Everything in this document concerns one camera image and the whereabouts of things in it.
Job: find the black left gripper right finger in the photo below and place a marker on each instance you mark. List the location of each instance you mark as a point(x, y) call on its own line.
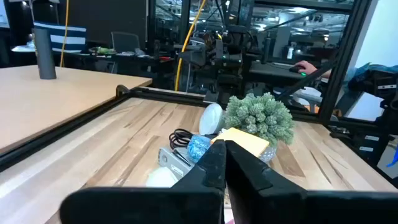
point(280, 205)

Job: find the black operator desk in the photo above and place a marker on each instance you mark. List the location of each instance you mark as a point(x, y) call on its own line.
point(270, 70)

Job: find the green potted plant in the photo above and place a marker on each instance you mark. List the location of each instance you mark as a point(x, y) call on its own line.
point(261, 116)

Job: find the orange sticky note pad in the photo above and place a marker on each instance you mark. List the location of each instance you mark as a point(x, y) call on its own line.
point(245, 140)

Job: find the dark grey cylinder post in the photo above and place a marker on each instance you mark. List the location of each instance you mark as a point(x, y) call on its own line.
point(45, 53)

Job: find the black aluminium table frame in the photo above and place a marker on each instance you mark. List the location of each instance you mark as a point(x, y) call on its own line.
point(343, 62)

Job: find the black mesh office chair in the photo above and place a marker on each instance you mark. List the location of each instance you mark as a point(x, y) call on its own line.
point(126, 42)

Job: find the tan wooden desk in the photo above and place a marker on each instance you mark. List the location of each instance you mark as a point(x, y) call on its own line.
point(46, 99)

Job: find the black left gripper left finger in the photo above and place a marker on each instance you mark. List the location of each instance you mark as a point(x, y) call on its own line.
point(186, 202)

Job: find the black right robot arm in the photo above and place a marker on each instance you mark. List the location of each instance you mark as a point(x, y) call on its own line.
point(228, 62)

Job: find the person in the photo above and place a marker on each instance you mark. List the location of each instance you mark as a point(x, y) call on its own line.
point(306, 67)

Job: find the black computer mouse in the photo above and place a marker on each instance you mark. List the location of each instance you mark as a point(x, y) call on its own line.
point(295, 70)

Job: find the grey stapler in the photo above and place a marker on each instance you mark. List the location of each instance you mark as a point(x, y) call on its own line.
point(174, 163)

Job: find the white lightbulb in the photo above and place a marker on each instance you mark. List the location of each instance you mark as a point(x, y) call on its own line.
point(211, 119)

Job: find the navy white striped bin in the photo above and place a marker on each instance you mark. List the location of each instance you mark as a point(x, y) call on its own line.
point(68, 39)

